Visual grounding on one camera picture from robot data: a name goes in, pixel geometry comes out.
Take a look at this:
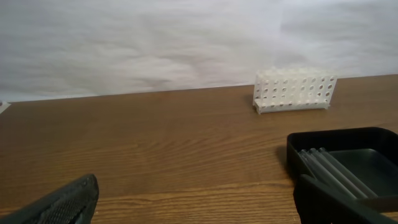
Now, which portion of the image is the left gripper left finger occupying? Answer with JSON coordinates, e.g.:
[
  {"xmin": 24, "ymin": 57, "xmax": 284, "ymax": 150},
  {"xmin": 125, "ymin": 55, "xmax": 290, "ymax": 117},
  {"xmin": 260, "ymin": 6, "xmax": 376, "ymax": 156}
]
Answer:
[{"xmin": 0, "ymin": 173, "xmax": 100, "ymax": 224}]

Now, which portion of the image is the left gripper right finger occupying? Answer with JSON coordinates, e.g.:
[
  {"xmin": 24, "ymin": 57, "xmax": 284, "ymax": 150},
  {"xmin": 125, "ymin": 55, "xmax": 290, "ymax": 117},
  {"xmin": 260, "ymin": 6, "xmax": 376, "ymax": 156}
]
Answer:
[{"xmin": 292, "ymin": 174, "xmax": 398, "ymax": 224}]

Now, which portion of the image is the black tray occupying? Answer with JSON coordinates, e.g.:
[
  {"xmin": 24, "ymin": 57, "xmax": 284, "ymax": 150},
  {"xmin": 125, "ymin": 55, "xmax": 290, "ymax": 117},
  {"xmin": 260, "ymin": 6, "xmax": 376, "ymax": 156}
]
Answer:
[{"xmin": 285, "ymin": 126, "xmax": 398, "ymax": 215}]

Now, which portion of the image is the white test tube rack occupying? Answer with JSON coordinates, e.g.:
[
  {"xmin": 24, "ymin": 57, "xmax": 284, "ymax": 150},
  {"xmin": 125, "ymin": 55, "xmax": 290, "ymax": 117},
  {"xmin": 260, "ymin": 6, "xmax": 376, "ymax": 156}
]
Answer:
[{"xmin": 252, "ymin": 66, "xmax": 338, "ymax": 115}]

